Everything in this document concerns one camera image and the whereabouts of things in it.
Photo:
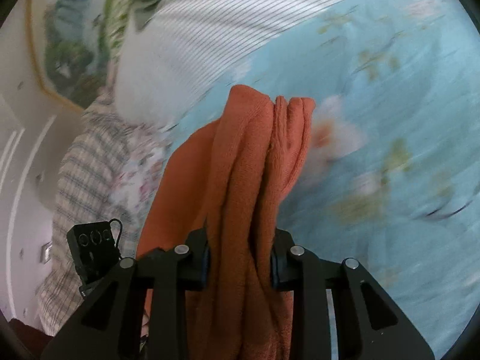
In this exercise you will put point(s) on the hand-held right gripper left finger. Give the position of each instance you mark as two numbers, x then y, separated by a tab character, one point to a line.
204	270

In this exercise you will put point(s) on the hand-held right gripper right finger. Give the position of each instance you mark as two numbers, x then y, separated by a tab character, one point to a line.
274	270

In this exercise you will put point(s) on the orange knitted sweater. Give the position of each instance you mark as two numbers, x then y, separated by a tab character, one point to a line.
240	195

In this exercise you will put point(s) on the plaid cloth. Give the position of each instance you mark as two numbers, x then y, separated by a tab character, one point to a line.
86	180

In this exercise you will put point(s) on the pink floral cloth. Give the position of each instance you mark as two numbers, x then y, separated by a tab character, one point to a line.
138	180

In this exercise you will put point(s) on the light blue floral bed sheet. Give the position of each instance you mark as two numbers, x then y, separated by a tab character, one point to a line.
393	101

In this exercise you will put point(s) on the framed landscape painting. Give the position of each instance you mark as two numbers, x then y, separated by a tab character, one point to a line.
63	45

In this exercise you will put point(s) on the green patterned cushion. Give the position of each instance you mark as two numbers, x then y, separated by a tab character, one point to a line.
114	22

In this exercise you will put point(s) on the white striped pillow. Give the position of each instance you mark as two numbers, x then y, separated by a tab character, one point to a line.
210	26

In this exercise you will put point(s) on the wall switch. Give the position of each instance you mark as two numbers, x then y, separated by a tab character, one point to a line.
46	253

